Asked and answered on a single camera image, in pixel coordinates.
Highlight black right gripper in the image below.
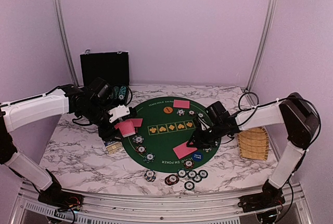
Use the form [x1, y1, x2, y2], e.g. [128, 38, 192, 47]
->
[187, 122, 225, 149]

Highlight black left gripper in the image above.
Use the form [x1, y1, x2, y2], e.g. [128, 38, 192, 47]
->
[79, 100, 124, 142]

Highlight red card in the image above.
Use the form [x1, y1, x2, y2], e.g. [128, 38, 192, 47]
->
[173, 99, 190, 109]
[131, 118, 143, 128]
[173, 142, 198, 159]

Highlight red striped card deck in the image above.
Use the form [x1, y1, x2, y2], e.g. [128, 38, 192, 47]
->
[115, 120, 136, 138]

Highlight red chips bottom mat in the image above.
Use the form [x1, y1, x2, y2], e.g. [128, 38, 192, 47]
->
[183, 160, 194, 169]

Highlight teal chip top mat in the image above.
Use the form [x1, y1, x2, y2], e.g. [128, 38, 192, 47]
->
[197, 112, 204, 118]

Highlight small chip top mat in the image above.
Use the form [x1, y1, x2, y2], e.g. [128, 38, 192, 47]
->
[188, 110, 196, 116]

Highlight white blue chips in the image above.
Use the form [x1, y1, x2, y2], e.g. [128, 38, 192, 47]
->
[132, 135, 144, 144]

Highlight teal chip two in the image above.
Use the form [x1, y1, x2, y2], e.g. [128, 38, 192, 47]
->
[187, 170, 197, 178]

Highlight teal chip three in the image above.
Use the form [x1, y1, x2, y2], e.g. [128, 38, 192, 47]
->
[198, 169, 208, 178]

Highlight teal chip one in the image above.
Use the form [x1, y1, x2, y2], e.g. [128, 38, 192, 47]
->
[177, 169, 187, 178]

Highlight orange dealer button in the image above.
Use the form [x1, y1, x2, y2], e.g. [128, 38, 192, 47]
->
[163, 107, 173, 114]

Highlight red black chip stack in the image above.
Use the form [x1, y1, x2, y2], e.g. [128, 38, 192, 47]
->
[164, 174, 179, 186]

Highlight teal chip four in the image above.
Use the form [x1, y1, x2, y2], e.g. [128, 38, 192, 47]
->
[184, 181, 195, 191]

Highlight teal chips mat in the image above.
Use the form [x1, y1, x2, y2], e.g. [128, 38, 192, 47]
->
[143, 153, 156, 163]

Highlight white blue chip stack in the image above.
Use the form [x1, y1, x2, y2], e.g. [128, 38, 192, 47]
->
[144, 170, 156, 182]

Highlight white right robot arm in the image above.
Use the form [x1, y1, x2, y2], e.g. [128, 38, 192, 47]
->
[187, 92, 322, 207]

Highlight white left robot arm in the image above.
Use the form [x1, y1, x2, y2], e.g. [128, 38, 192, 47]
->
[1, 84, 130, 206]

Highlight blue small blind button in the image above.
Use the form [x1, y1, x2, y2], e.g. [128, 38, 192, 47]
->
[191, 152, 203, 162]

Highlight blue gold card box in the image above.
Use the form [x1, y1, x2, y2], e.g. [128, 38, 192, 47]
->
[104, 141, 123, 154]

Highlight round green poker mat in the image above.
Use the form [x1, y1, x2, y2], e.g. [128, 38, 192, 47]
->
[123, 97, 221, 173]

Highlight teal chips in case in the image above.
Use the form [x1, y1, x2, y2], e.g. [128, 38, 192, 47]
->
[113, 85, 129, 101]

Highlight woven bamboo basket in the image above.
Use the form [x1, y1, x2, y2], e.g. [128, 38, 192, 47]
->
[237, 127, 269, 161]

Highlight black poker chip case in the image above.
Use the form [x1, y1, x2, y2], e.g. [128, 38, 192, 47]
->
[80, 51, 130, 103]

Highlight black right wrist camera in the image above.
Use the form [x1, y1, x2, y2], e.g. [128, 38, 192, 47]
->
[205, 101, 230, 125]

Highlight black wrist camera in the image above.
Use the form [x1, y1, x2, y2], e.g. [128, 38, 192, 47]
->
[205, 101, 230, 125]
[87, 77, 113, 106]

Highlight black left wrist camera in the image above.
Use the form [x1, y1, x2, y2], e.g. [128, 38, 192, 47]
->
[87, 77, 113, 106]

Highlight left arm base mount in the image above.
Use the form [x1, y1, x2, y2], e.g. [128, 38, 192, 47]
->
[38, 191, 83, 210]

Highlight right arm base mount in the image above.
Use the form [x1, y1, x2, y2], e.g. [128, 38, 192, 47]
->
[238, 192, 286, 213]

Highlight front aluminium rail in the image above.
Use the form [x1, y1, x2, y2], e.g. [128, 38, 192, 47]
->
[15, 182, 313, 224]

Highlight left aluminium frame post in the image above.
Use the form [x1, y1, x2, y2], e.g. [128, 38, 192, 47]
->
[53, 0, 79, 86]

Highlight aluminium frame post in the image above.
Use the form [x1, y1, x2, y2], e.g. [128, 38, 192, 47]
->
[245, 0, 277, 91]
[53, 0, 79, 86]

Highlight right aluminium frame post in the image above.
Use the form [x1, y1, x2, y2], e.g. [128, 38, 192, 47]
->
[245, 0, 277, 91]

